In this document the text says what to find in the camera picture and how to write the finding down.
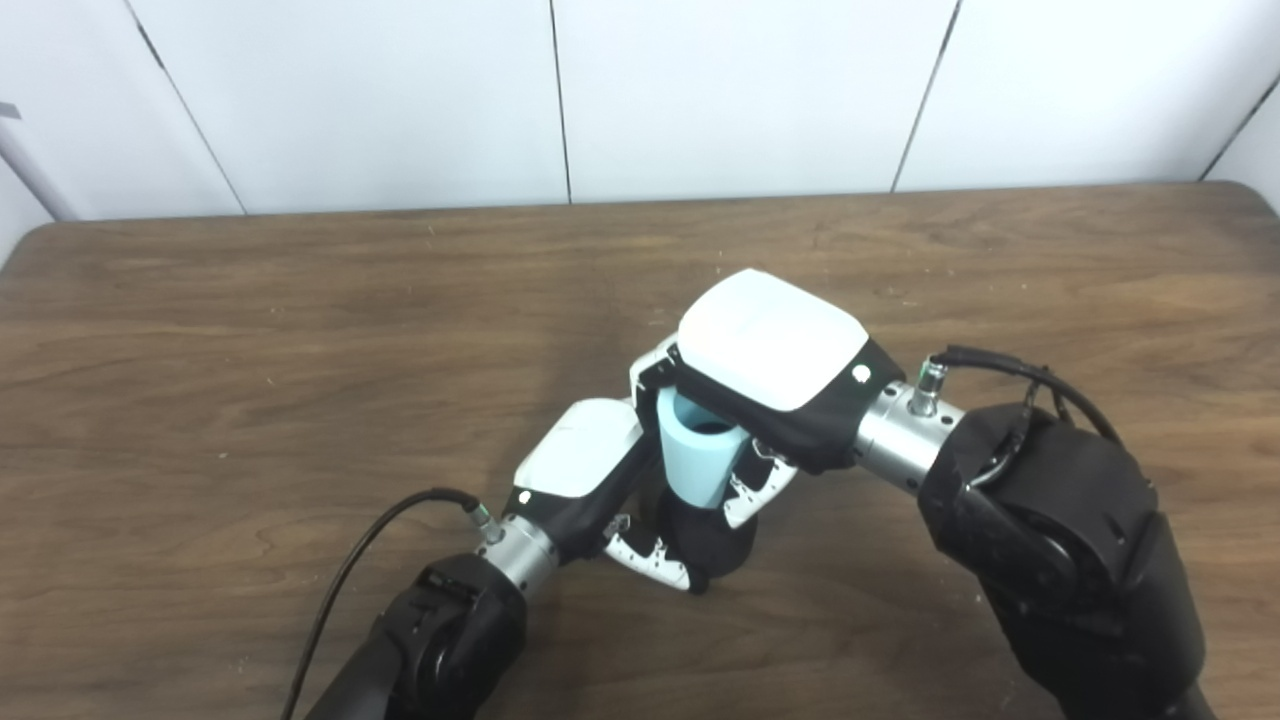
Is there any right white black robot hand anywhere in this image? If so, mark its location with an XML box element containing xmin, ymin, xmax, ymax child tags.
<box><xmin>630</xmin><ymin>268</ymin><xmax>906</xmax><ymax>529</ymax></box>

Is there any black flared nozzle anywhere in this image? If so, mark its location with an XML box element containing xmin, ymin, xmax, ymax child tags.
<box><xmin>650</xmin><ymin>490</ymin><xmax>759</xmax><ymax>591</ymax></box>

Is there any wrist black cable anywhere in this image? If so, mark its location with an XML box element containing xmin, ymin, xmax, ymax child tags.
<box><xmin>908</xmin><ymin>345</ymin><xmax>1126</xmax><ymax>446</ymax></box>
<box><xmin>280</xmin><ymin>487</ymin><xmax>501</xmax><ymax>720</ymax></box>

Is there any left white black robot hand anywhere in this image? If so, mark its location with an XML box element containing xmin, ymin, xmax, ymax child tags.
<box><xmin>503</xmin><ymin>398</ymin><xmax>701</xmax><ymax>593</ymax></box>

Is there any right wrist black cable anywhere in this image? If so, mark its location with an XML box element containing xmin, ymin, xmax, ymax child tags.
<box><xmin>908</xmin><ymin>345</ymin><xmax>1126</xmax><ymax>446</ymax></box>

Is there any light blue cylinder cup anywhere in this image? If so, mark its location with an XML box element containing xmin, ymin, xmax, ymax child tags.
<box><xmin>657</xmin><ymin>388</ymin><xmax>751</xmax><ymax>511</ymax></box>

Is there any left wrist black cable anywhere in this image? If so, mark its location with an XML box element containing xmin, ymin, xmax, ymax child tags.
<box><xmin>280</xmin><ymin>487</ymin><xmax>501</xmax><ymax>720</ymax></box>

